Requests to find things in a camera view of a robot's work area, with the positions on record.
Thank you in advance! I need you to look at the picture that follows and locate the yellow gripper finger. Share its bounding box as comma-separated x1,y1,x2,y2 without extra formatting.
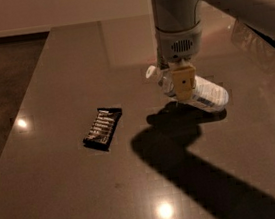
158,69,175,97
171,65,196,102

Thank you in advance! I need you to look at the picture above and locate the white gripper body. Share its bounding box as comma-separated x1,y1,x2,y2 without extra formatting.
155,23,202,70

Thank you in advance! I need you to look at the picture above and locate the clear blue-label plastic bottle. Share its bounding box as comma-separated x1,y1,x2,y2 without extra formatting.
145,60,229,113

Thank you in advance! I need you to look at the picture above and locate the black snack bar wrapper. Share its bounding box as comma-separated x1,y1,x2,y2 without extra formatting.
83,107,123,151

